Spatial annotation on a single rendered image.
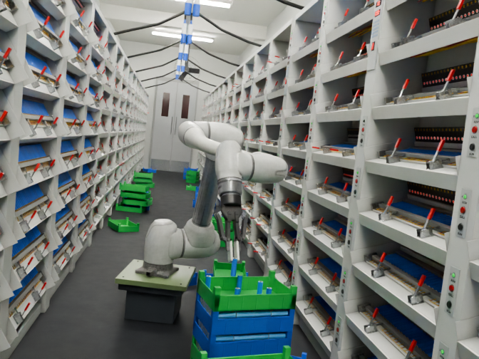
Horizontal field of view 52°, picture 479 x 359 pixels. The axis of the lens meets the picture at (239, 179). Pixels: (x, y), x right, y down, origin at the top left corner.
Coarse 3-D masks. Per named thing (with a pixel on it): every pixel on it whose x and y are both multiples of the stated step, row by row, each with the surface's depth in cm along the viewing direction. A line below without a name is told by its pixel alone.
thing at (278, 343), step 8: (200, 328) 170; (200, 336) 168; (288, 336) 169; (200, 344) 168; (208, 344) 160; (216, 344) 159; (224, 344) 161; (232, 344) 162; (240, 344) 163; (248, 344) 164; (256, 344) 165; (264, 344) 166; (272, 344) 167; (280, 344) 168; (288, 344) 169; (208, 352) 159; (216, 352) 160; (224, 352) 161; (232, 352) 162; (240, 352) 163; (248, 352) 164; (256, 352) 165; (264, 352) 166; (272, 352) 167; (280, 352) 169
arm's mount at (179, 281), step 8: (136, 264) 263; (128, 272) 248; (176, 272) 257; (184, 272) 259; (192, 272) 260; (120, 280) 237; (128, 280) 237; (136, 280) 238; (144, 280) 239; (152, 280) 240; (160, 280) 242; (168, 280) 243; (176, 280) 244; (184, 280) 246; (168, 288) 236; (176, 288) 236; (184, 288) 236
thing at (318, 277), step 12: (324, 252) 261; (300, 264) 259; (312, 264) 256; (324, 264) 247; (336, 264) 244; (312, 276) 238; (324, 276) 235; (336, 276) 227; (324, 288) 220; (336, 288) 218; (324, 300) 218; (336, 300) 200
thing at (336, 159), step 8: (312, 144) 254; (320, 144) 254; (328, 144) 253; (336, 144) 255; (312, 152) 253; (320, 152) 244; (320, 160) 242; (328, 160) 229; (336, 160) 217; (344, 160) 207; (352, 160) 198; (352, 168) 200
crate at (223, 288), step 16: (272, 272) 184; (208, 288) 164; (224, 288) 180; (256, 288) 184; (272, 288) 185; (288, 288) 174; (208, 304) 163; (224, 304) 159; (240, 304) 161; (256, 304) 163; (272, 304) 165; (288, 304) 167
